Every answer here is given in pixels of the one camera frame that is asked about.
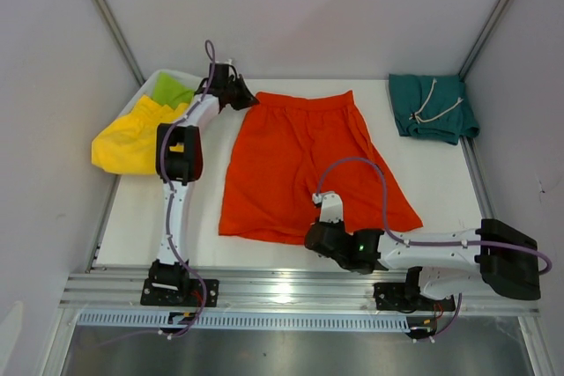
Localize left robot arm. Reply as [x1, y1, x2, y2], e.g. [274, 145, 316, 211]
[140, 63, 258, 307]

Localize aluminium frame post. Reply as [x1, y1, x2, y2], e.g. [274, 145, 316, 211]
[91, 0, 145, 85]
[458, 0, 514, 81]

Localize left aluminium frame post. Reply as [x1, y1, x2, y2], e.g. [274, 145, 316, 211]
[91, 0, 145, 85]

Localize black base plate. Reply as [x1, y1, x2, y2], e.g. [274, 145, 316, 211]
[373, 283, 456, 313]
[140, 279, 219, 307]

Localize lime green shorts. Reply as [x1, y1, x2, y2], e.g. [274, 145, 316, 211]
[152, 72, 194, 108]

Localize orange shorts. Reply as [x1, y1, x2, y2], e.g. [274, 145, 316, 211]
[219, 91, 423, 245]

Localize aluminium mounting rail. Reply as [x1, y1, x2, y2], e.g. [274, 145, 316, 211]
[59, 264, 541, 320]

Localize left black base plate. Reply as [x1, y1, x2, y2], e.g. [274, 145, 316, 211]
[140, 279, 219, 307]

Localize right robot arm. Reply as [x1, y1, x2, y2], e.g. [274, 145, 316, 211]
[304, 219, 542, 309]

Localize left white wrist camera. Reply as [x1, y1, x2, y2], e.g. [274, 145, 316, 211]
[219, 57, 234, 67]

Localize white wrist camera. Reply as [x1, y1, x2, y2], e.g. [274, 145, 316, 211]
[312, 191, 344, 224]
[219, 57, 234, 67]

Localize white slotted cable duct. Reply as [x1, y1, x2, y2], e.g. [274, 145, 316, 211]
[78, 310, 410, 333]

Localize right aluminium frame post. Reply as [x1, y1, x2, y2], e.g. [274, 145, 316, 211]
[458, 0, 514, 81]

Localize yellow shorts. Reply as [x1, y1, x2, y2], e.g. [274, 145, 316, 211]
[91, 95, 189, 175]

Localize cream drawstring cord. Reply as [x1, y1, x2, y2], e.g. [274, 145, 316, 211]
[409, 77, 467, 124]

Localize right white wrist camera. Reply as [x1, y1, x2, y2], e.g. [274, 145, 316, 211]
[312, 191, 344, 224]

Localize teal green shorts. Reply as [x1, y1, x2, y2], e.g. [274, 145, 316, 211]
[388, 74, 480, 145]

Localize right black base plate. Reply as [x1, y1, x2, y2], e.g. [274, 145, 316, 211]
[373, 283, 456, 313]

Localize white plastic basket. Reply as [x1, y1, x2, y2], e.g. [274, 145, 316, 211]
[122, 69, 203, 114]

